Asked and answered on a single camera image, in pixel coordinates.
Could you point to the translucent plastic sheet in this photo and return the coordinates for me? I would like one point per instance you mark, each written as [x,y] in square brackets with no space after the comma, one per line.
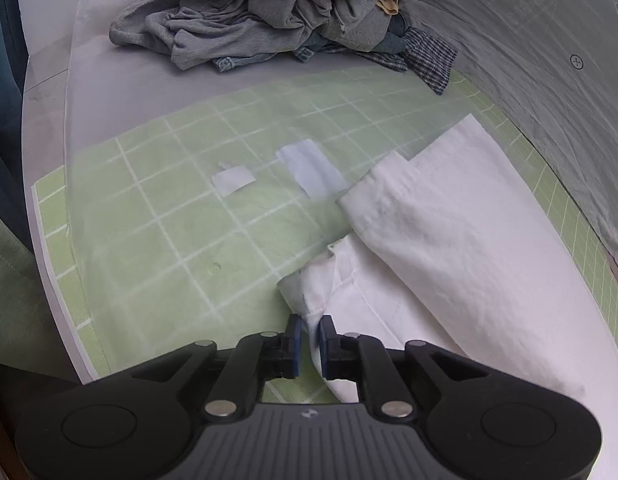
[189,125]

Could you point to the white paper label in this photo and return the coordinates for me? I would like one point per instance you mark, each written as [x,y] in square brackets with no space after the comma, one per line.
[233,180]

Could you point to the pale blue label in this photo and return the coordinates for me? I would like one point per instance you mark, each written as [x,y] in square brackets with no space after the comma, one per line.
[311,170]

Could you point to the white pants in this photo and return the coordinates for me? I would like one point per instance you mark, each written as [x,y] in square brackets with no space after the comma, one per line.
[439,260]

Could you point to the yellow cloth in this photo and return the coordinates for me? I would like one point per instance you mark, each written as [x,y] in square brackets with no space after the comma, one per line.
[389,6]

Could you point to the blue denim garment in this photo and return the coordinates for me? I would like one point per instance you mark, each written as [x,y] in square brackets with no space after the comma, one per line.
[269,57]

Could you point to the grey hoodie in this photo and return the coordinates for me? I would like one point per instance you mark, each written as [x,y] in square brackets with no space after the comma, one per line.
[239,15]

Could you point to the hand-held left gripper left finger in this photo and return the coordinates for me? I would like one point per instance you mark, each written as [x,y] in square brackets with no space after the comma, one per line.
[297,347]

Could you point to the plaid checked cloth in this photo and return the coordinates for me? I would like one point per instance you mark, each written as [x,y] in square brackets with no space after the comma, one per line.
[431,57]

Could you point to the grey printed bed sheet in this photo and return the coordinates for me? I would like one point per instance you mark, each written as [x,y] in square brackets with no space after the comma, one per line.
[539,60]

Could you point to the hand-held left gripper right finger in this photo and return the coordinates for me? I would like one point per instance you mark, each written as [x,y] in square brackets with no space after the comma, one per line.
[324,352]

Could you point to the dark teal chair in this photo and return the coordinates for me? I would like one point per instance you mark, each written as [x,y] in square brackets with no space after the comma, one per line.
[6,110]

